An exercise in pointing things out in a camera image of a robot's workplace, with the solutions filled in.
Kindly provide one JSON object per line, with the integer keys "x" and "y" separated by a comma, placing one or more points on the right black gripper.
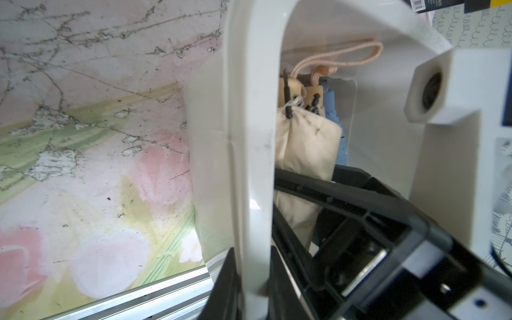
{"x": 380, "y": 258}

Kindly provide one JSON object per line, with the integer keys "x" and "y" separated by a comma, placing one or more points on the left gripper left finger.
{"x": 223, "y": 300}

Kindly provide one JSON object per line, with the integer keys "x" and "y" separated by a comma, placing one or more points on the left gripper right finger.
{"x": 283, "y": 301}

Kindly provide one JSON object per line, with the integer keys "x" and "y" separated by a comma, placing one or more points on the beige umbrella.
{"x": 301, "y": 142}

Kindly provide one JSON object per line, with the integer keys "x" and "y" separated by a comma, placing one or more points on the blue umbrella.
{"x": 335, "y": 131}

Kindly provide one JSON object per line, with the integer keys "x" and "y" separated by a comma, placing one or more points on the white plastic storage box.
{"x": 231, "y": 103}

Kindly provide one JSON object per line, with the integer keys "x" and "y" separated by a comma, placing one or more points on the pink floral table mat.
{"x": 95, "y": 176}

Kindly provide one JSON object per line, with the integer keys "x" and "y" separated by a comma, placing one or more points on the yellow black toolbox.
{"x": 469, "y": 6}

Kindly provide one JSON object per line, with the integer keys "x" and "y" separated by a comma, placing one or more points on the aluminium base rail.
{"x": 182, "y": 296}

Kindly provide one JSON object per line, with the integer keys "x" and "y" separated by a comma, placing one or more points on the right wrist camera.
{"x": 461, "y": 98}

